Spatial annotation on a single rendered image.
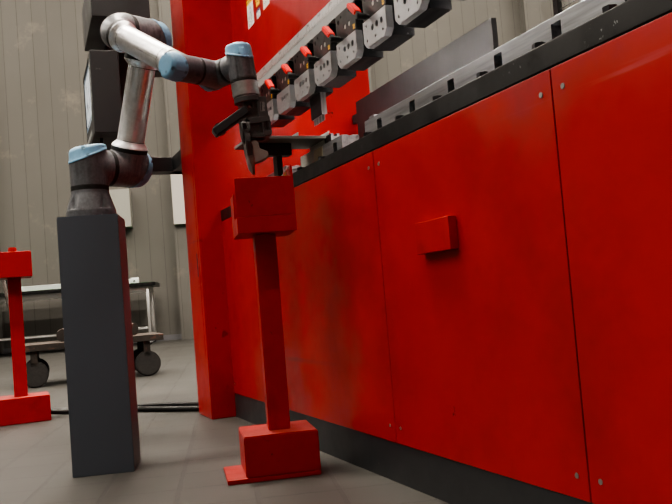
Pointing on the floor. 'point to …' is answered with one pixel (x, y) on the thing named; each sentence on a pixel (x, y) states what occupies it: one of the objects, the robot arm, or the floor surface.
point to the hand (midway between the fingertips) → (250, 170)
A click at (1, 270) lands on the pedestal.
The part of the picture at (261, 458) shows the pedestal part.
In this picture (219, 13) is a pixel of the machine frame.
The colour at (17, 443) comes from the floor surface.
